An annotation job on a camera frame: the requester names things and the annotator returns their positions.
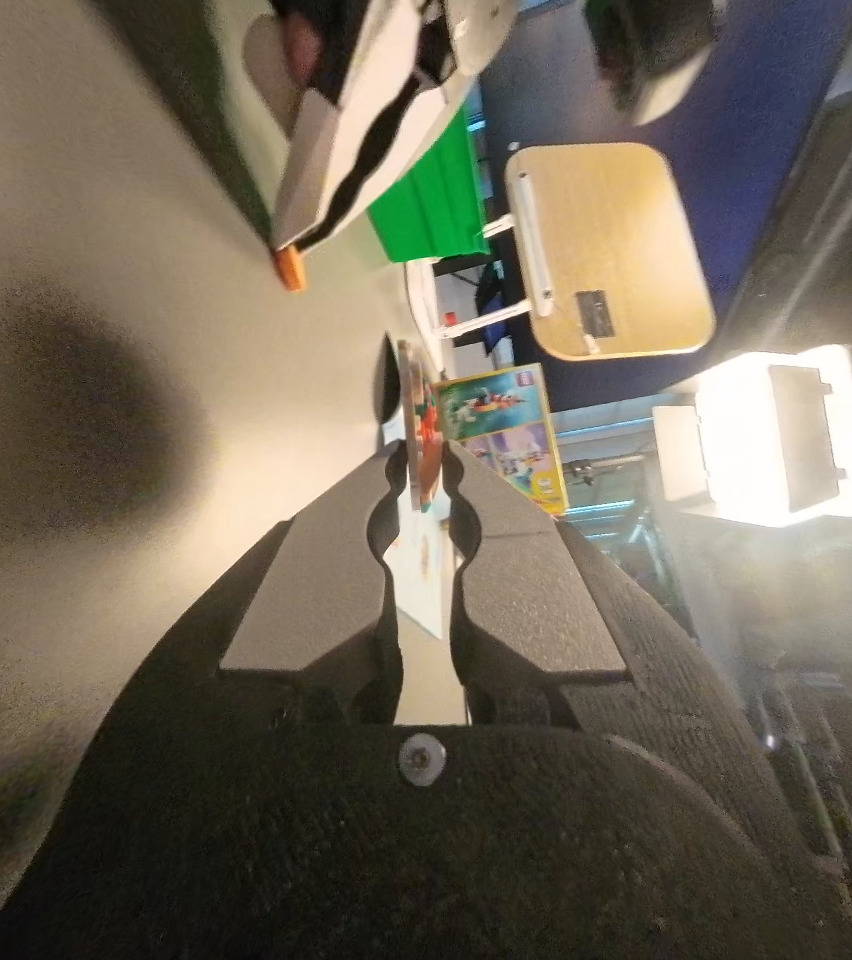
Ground colourful lego set box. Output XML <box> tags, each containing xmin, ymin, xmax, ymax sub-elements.
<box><xmin>432</xmin><ymin>363</ymin><xmax>570</xmax><ymax>516</ymax></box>

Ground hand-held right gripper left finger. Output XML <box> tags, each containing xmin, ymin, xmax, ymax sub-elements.
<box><xmin>219</xmin><ymin>442</ymin><xmax>406</xmax><ymax>702</ymax></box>

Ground person's left hand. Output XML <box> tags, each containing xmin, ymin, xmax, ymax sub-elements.
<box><xmin>282</xmin><ymin>16</ymin><xmax>327</xmax><ymax>82</ymax></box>

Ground green screen cloth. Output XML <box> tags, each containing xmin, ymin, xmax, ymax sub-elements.
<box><xmin>365</xmin><ymin>97</ymin><xmax>492</xmax><ymax>265</ymax></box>

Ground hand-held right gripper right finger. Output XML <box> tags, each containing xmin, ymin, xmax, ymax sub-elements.
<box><xmin>441</xmin><ymin>442</ymin><xmax>631</xmax><ymax>705</ymax></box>

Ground open instruction booklet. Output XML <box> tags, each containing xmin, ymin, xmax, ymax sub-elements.
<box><xmin>380</xmin><ymin>420</ymin><xmax>447</xmax><ymax>640</ymax></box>

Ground wooden side table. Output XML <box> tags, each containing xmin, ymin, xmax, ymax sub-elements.
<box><xmin>406</xmin><ymin>141</ymin><xmax>717</xmax><ymax>363</ymax></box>

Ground bright studio light panel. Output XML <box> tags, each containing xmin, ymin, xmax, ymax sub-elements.
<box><xmin>651</xmin><ymin>344</ymin><xmax>852</xmax><ymax>528</ymax></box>

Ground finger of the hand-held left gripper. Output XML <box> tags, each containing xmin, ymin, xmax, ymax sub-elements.
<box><xmin>297</xmin><ymin>73</ymin><xmax>477</xmax><ymax>252</ymax></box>
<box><xmin>272</xmin><ymin>0</ymin><xmax>429</xmax><ymax>252</ymax></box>

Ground black and white round object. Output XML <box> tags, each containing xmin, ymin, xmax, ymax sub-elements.
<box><xmin>582</xmin><ymin>0</ymin><xmax>721</xmax><ymax>126</ymax></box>

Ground round colourful lego model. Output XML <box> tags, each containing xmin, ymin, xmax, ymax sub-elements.
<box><xmin>395</xmin><ymin>340</ymin><xmax>447</xmax><ymax>513</ymax></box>

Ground orange curved lego piece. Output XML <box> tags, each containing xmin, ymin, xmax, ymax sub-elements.
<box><xmin>273</xmin><ymin>246</ymin><xmax>309</xmax><ymax>293</ymax></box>

